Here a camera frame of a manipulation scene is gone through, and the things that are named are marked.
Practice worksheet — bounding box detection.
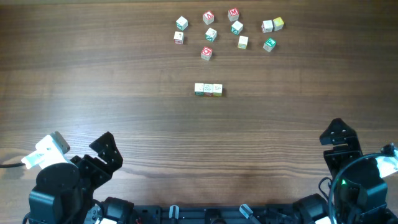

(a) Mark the red letter Q block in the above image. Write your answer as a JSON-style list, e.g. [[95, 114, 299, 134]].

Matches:
[[201, 47, 213, 60]]

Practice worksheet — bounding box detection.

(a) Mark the wooden block green bird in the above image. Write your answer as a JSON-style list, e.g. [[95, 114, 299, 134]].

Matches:
[[194, 83, 204, 95]]

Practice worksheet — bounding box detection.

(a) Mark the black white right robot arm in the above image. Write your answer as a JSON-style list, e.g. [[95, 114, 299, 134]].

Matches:
[[293, 118, 397, 224]]

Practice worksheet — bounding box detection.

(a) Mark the wooden block green N side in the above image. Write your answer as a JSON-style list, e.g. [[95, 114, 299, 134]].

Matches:
[[231, 21, 243, 35]]

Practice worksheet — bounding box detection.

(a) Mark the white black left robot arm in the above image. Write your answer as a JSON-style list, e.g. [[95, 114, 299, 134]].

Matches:
[[22, 131, 141, 223]]

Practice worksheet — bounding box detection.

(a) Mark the wooden block red blue side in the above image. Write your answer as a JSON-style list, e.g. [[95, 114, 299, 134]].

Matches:
[[261, 20, 274, 33]]

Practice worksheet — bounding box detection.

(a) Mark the plain wooden picture block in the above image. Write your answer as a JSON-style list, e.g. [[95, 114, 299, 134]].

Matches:
[[203, 83, 213, 96]]

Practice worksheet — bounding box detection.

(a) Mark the red letter A block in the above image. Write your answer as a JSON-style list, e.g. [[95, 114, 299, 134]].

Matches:
[[203, 11, 215, 25]]

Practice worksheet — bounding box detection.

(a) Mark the green letter F block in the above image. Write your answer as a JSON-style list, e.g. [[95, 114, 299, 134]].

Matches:
[[263, 38, 277, 52]]

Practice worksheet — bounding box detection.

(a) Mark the wooden block yellow side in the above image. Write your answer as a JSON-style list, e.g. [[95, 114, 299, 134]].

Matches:
[[238, 35, 249, 49]]

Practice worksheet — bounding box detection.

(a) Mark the red letter M block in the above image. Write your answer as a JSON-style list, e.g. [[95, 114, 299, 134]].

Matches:
[[228, 7, 239, 22]]

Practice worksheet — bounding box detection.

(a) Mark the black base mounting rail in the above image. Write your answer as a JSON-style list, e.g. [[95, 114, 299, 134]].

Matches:
[[134, 204, 314, 224]]

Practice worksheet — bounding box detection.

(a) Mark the wooden block teal edge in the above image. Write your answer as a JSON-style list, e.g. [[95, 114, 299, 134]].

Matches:
[[176, 16, 188, 31]]

